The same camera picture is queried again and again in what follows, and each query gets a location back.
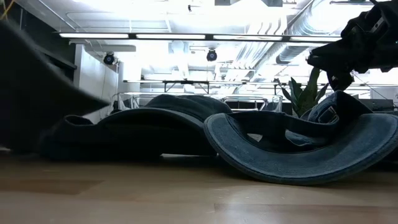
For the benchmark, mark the grey cap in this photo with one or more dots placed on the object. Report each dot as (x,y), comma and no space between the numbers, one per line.
(28,102)

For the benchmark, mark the dark slate cap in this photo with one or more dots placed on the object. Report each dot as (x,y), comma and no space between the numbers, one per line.
(161,130)

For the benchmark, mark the clear plastic bin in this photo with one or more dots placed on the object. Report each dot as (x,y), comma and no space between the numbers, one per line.
(130,99)
(248,101)

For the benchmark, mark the blue denim cap with buckle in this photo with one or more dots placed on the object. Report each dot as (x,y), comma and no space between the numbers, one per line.
(298,161)

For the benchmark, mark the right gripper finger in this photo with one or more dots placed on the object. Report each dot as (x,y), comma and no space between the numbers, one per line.
(340,81)

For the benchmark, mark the long ceiling light bar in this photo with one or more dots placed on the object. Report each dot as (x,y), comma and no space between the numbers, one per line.
(174,36)

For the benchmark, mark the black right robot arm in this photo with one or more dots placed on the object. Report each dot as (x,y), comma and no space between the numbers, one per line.
(385,18)

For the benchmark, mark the black shelf unit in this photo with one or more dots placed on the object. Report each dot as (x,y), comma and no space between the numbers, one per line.
(53,59)

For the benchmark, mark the black computer monitor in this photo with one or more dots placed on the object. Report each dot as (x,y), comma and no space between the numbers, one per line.
(376,104)

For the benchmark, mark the green leafy plant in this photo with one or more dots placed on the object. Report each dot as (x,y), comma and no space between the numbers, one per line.
(306,96)

